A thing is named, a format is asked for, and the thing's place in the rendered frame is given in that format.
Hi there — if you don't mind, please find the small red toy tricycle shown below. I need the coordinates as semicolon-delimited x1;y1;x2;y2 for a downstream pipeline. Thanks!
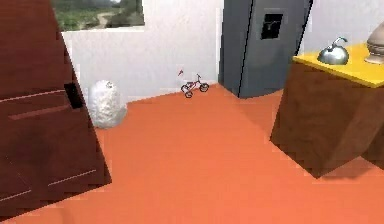
177;69;211;99

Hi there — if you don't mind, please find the white crumpled rubbish bag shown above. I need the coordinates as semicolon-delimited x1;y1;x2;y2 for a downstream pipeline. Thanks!
87;79;128;130

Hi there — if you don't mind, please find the dark grey fridge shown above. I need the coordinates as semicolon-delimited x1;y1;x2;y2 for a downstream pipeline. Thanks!
218;0;314;99

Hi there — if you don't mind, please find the window with green view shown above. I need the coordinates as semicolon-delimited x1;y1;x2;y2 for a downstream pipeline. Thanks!
49;0;146;33

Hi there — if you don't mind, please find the brown counter with yellow top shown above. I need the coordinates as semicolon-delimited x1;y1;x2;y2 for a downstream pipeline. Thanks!
269;42;384;179

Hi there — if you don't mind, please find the silver metal kettle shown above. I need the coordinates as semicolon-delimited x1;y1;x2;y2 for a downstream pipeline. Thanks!
316;36;350;66

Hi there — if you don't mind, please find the dark red-brown wooden cupboard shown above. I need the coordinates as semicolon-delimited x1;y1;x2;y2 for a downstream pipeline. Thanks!
0;0;113;221

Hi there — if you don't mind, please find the beige round pot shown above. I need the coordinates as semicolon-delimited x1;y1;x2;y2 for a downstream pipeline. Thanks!
364;21;384;65

